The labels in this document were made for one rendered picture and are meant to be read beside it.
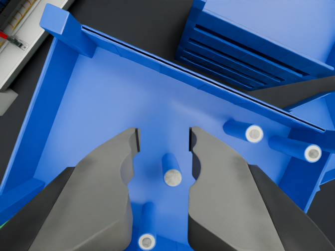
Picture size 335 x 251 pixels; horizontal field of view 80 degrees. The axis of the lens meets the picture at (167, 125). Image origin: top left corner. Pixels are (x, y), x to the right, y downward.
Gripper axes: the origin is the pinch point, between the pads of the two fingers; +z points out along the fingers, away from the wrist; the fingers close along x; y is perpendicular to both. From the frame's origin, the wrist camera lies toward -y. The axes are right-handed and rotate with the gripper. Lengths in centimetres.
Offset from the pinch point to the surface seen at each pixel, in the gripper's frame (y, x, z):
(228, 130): 5.4, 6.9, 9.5
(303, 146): 5.2, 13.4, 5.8
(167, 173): 6.4, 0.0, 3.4
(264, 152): 9.2, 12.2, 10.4
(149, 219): 12.8, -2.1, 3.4
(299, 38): -2.2, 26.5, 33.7
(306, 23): -4.9, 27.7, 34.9
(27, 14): -9, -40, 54
